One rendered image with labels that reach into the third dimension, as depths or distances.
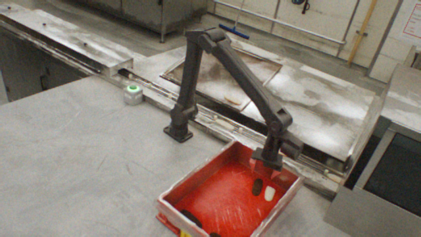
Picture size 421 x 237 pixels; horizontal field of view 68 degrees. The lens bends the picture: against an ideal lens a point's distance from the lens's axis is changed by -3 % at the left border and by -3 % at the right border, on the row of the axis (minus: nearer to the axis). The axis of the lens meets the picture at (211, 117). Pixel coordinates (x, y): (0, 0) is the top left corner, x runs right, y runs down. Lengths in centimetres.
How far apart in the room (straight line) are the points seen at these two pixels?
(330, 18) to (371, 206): 408
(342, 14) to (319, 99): 333
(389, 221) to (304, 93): 83
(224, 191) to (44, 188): 65
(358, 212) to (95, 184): 94
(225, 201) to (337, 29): 413
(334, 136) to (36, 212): 126
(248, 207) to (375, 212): 43
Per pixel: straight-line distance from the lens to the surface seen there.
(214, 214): 118
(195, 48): 120
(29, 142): 149
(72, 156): 138
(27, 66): 255
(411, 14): 195
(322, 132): 160
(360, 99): 189
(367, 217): 124
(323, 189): 139
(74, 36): 217
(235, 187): 128
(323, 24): 510
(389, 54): 474
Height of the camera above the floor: 174
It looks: 35 degrees down
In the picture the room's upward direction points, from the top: 10 degrees clockwise
